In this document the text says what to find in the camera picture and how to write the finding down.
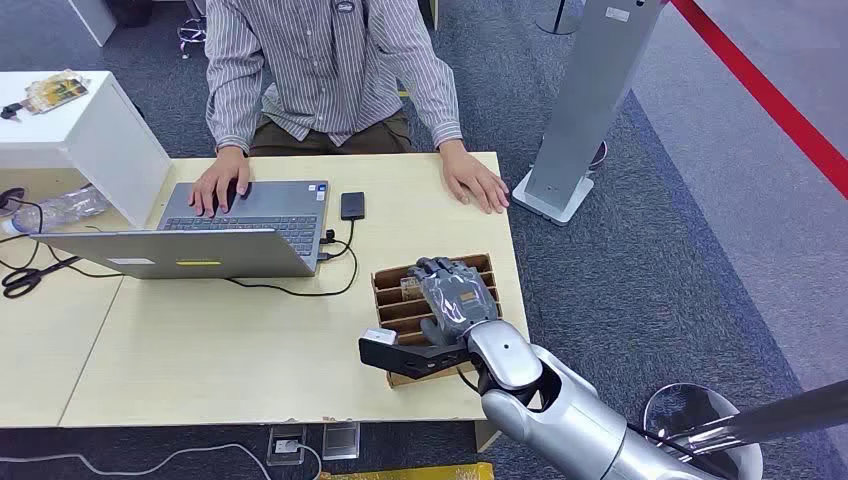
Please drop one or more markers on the person's right hand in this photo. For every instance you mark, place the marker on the person's right hand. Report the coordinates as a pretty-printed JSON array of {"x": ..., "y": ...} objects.
[{"x": 218, "y": 179}]

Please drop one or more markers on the person's left hand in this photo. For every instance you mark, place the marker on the person's left hand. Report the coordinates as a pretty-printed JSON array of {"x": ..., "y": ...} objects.
[{"x": 474, "y": 179}]

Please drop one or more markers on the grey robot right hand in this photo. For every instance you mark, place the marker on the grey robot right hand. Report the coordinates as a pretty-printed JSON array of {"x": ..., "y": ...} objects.
[{"x": 457, "y": 298}]

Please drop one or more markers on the yellow forest print hotel card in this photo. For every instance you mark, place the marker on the yellow forest print hotel card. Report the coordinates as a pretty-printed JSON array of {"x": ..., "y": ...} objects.
[{"x": 411, "y": 289}]

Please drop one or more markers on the person's left forearm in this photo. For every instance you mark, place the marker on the person's left forearm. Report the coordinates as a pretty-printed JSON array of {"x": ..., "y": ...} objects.
[{"x": 434, "y": 99}]

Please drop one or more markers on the person's right forearm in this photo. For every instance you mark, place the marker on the person's right forearm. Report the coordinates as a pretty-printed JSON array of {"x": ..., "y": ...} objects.
[{"x": 228, "y": 106}]

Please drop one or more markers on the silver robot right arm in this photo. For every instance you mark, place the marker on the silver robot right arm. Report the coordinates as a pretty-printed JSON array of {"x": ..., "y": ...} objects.
[{"x": 570, "y": 424}]

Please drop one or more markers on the brown cardboard slotted card holder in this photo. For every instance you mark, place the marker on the brown cardboard slotted card holder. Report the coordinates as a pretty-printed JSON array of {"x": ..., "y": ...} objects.
[{"x": 397, "y": 311}]

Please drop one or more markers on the person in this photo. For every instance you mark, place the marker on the person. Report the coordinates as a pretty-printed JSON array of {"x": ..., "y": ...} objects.
[{"x": 324, "y": 66}]

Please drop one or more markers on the grey laptop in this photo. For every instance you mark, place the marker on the grey laptop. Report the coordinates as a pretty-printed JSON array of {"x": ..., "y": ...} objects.
[{"x": 252, "y": 205}]

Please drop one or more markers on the black external drive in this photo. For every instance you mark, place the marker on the black external drive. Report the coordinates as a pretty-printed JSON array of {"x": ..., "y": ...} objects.
[{"x": 352, "y": 205}]

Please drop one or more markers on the grey pillar stand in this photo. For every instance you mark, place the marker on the grey pillar stand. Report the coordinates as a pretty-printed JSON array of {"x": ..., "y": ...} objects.
[{"x": 583, "y": 99}]

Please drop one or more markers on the white cabinet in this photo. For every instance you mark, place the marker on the white cabinet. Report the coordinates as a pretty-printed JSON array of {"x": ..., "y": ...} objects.
[{"x": 79, "y": 146}]

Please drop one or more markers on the chair base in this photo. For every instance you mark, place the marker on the chair base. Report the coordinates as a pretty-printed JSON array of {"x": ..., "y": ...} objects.
[{"x": 192, "y": 30}]

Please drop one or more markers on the clear plastic bottle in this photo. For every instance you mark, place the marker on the clear plastic bottle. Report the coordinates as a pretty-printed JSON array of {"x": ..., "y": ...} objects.
[{"x": 63, "y": 208}]

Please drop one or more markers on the black round stand base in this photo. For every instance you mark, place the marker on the black round stand base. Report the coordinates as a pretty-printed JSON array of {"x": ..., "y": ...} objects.
[{"x": 560, "y": 20}]

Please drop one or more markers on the yellow patterned item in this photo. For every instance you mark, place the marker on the yellow patterned item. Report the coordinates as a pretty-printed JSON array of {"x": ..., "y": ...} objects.
[{"x": 411, "y": 473}]

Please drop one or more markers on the metal floor plate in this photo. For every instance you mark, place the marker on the metal floor plate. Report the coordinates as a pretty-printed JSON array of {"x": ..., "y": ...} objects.
[{"x": 340, "y": 440}]

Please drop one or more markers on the packet of yellow cards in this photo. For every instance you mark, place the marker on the packet of yellow cards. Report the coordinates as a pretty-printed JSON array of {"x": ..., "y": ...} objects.
[{"x": 56, "y": 91}]

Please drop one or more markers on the black round object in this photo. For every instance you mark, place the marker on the black round object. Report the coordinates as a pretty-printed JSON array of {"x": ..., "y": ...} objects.
[{"x": 9, "y": 201}]

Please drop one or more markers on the black key fob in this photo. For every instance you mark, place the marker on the black key fob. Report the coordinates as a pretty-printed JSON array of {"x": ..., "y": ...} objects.
[{"x": 10, "y": 111}]

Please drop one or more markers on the floor socket box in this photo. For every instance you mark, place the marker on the floor socket box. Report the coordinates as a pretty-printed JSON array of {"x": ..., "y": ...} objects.
[{"x": 286, "y": 445}]

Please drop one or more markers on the white round bin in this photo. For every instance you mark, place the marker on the white round bin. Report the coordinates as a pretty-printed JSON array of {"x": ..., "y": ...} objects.
[{"x": 689, "y": 407}]

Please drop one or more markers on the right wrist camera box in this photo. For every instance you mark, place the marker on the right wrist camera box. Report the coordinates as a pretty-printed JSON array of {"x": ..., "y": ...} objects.
[{"x": 404, "y": 358}]

